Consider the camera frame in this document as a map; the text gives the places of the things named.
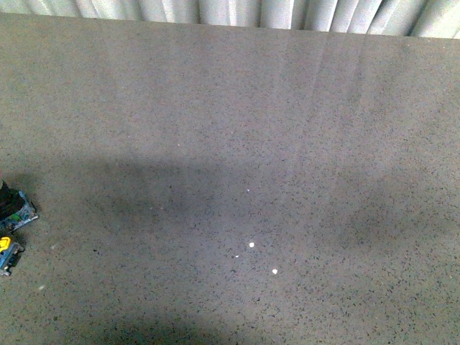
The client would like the yellow-marked push button switch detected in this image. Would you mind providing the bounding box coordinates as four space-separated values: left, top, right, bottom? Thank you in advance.
1 236 24 276

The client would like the white pleated curtain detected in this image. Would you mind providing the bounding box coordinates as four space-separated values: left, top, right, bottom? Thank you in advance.
1 0 459 40

